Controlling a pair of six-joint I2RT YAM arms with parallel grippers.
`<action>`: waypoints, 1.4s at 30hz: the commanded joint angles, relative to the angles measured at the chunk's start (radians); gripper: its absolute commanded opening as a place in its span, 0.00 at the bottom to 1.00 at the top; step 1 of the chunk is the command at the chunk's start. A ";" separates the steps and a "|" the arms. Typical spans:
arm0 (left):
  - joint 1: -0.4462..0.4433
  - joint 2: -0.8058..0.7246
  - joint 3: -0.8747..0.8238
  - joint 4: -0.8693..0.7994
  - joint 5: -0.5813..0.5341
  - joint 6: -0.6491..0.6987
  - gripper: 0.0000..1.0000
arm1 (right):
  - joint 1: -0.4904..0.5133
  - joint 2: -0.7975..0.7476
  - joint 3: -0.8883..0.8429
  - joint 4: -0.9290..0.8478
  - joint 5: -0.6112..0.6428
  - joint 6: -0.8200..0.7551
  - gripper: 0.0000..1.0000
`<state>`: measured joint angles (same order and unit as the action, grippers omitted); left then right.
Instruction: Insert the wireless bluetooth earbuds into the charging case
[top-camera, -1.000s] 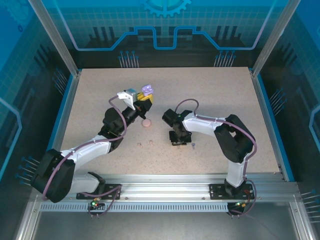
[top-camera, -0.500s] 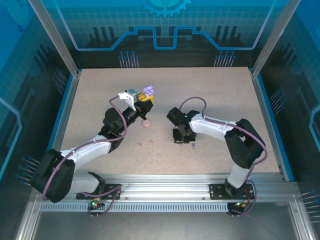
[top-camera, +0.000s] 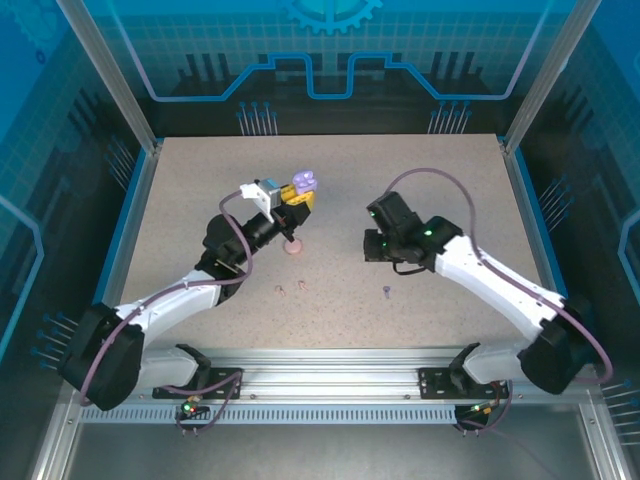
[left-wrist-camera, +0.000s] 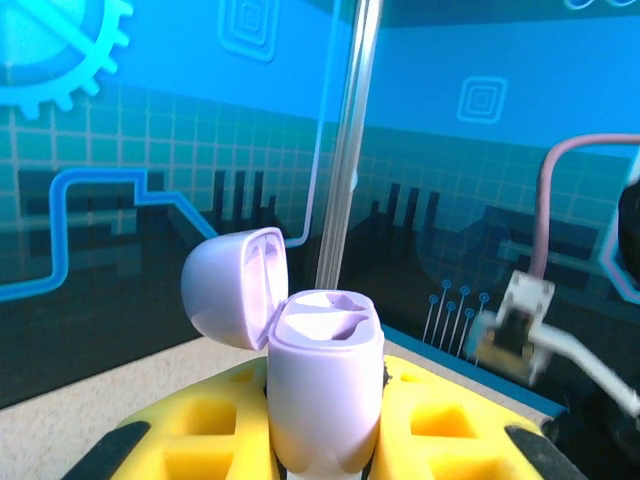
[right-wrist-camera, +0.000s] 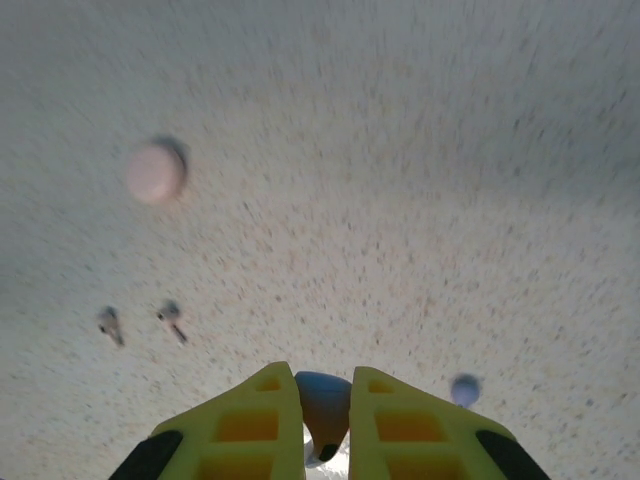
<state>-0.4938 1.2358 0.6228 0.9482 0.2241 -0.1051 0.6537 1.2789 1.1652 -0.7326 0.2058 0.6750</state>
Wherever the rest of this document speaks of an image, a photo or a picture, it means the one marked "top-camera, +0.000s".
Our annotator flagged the purple earbud charging case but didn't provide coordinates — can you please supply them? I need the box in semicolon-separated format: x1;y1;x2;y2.
290;169;321;195

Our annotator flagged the left small LED board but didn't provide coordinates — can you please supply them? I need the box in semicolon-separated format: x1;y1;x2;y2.
178;394;209;420

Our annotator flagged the small led board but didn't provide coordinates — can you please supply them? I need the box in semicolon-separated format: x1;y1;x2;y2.
457;402;496;422
178;394;209;420

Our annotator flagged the right small LED board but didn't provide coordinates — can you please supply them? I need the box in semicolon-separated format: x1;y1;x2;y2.
457;402;496;422

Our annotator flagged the grey metal base panel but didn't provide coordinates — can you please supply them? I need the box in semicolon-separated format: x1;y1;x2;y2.
64;422;601;480

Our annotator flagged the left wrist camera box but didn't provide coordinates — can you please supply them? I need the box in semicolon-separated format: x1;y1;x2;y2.
239;177;294;224

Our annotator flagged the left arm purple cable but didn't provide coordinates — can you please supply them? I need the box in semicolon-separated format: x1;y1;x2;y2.
78;189;254;437

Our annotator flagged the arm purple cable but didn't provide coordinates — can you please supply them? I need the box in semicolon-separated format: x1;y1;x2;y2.
78;189;254;437
382;168;615;436

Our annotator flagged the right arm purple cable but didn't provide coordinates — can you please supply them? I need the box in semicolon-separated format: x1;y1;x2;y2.
382;168;615;436

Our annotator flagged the left aluminium side rail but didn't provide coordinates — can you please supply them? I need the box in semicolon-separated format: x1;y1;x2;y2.
94;142;164;361

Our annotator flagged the aluminium side rail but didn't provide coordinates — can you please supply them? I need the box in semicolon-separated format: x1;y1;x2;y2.
502;144;594;364
94;142;164;361

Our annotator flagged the right aluminium side rail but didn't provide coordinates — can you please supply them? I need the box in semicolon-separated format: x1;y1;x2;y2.
502;144;594;364

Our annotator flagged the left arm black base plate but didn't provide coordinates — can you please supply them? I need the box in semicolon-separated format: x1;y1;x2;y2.
152;367;245;400

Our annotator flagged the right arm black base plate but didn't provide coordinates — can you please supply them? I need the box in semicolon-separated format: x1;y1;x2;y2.
417;367;511;401

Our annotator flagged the aluminium mounting rail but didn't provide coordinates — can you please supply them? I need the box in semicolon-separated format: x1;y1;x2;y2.
67;348;596;406

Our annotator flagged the left aluminium frame post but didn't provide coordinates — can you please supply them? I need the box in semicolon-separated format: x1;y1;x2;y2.
55;0;165;154

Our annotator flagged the aluminium frame post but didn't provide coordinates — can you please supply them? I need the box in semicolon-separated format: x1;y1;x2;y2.
55;0;165;154
501;0;609;155

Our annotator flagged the slotted grey cable duct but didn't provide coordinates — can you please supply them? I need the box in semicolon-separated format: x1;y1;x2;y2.
79;405;459;425

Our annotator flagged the right aluminium frame post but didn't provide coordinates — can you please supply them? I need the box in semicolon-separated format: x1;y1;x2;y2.
501;0;609;155

